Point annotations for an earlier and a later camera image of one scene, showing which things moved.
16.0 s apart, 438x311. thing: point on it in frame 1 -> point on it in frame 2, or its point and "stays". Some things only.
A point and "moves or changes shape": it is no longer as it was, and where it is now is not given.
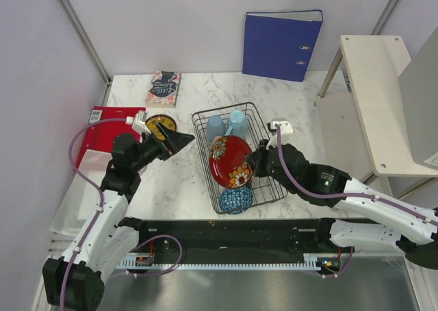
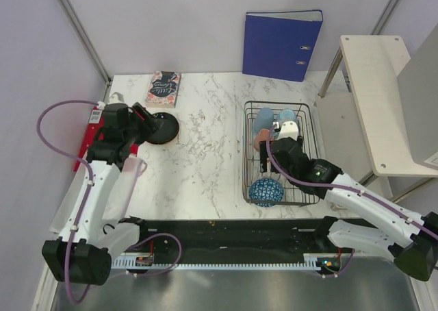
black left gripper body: x=152 y=146 -> x=128 y=133
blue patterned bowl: x=236 y=201 -> x=267 y=189
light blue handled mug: x=237 y=124 -> x=286 y=114
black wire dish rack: x=226 y=135 moves or changes shape
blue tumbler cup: x=215 y=127 -> x=264 y=119
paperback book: x=163 y=89 stays
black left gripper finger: x=176 y=140 -> x=142 y=134
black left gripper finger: x=172 y=135 -> x=153 y=122
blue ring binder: x=280 y=44 stays
